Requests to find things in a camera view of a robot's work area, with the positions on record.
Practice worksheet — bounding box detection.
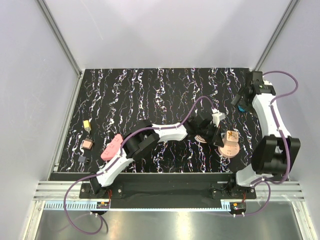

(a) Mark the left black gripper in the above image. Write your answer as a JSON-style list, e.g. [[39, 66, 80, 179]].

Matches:
[[196, 123, 223, 148]]

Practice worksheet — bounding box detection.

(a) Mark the grey slotted cable duct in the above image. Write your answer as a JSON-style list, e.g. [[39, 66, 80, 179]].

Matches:
[[44, 200, 110, 211]]

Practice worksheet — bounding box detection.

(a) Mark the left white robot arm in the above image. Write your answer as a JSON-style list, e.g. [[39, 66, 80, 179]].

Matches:
[[89, 110, 226, 198]]

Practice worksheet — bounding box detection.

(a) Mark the purple cable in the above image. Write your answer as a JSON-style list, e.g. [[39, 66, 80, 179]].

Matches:
[[64, 96, 217, 236], [243, 70, 300, 217]]

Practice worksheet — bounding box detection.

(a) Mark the left aluminium frame post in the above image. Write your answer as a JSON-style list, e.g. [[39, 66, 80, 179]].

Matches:
[[35, 0, 82, 77]]

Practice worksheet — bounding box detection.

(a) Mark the pink triangular power socket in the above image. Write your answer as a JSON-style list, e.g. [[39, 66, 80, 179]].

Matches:
[[100, 134, 123, 162]]

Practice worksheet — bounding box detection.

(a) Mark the blue plug adapter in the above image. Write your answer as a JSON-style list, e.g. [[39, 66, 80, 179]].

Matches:
[[237, 105, 246, 113]]

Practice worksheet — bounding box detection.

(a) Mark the pink round power strip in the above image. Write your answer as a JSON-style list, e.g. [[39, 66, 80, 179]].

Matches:
[[218, 141, 240, 159]]

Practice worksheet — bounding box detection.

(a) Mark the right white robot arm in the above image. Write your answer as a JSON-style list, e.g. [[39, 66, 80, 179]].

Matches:
[[225, 71, 301, 199]]

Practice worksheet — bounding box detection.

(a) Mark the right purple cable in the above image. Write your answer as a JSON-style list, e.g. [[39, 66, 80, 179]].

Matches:
[[243, 70, 300, 217]]

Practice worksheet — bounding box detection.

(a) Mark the pink plug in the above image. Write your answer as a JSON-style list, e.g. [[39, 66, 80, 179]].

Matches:
[[82, 139, 94, 150]]

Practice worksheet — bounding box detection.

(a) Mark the yellow plug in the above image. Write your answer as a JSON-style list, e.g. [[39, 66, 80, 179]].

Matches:
[[83, 120, 92, 133]]

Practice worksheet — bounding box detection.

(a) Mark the dark grey plug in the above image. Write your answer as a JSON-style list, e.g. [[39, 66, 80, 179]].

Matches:
[[78, 156, 89, 164]]

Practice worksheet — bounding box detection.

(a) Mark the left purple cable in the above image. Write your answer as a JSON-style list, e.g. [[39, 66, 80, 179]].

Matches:
[[64, 96, 217, 236]]

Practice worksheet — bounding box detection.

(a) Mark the right aluminium frame post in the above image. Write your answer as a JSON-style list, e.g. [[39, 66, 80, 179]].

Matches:
[[251, 0, 300, 71]]

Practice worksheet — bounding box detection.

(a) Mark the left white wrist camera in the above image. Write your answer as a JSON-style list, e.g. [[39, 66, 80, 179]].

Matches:
[[212, 108, 226, 126]]

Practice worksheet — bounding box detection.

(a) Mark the aluminium frame post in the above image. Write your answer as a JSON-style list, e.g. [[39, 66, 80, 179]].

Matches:
[[35, 0, 82, 77], [251, 0, 300, 71]]

